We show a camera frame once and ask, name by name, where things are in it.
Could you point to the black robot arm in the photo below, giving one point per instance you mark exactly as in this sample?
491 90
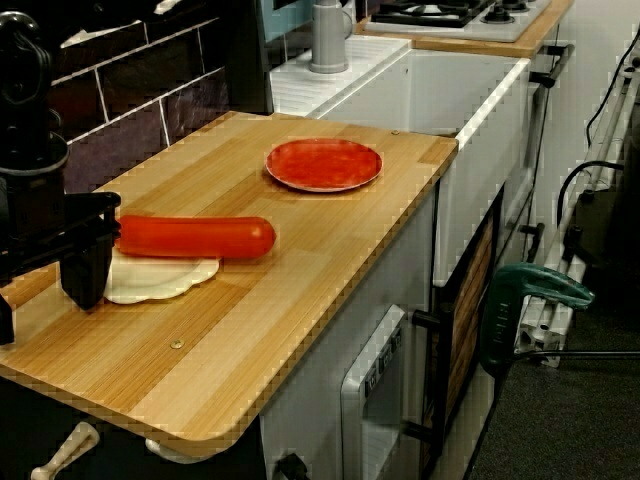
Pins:
25 90

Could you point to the silver aluminium frame rail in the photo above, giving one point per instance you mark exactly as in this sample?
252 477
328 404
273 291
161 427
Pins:
550 310

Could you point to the dark upright post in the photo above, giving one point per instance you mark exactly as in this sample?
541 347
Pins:
250 60

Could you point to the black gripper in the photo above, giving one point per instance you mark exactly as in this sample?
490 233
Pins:
35 220

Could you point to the cream scalloped plate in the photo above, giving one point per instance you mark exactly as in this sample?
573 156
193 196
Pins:
150 285

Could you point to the white toy stove top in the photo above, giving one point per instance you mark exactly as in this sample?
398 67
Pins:
500 31

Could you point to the black stove grate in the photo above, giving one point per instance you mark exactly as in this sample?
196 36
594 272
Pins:
450 21

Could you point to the red toy sausage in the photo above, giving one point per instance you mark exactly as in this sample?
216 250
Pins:
200 237

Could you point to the white toy kitchen cabinet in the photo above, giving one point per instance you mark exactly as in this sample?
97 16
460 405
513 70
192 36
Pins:
310 400

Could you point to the white hook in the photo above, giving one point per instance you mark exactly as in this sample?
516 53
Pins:
165 450

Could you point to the red round plate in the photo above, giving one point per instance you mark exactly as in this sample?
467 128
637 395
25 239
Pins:
325 165

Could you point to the grey toy faucet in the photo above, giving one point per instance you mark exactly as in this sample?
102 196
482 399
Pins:
327 45

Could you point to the white toy sink unit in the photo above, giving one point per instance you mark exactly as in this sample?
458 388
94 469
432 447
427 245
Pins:
475 200

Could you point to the wooden slat door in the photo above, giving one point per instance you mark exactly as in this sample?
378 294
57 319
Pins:
470 310

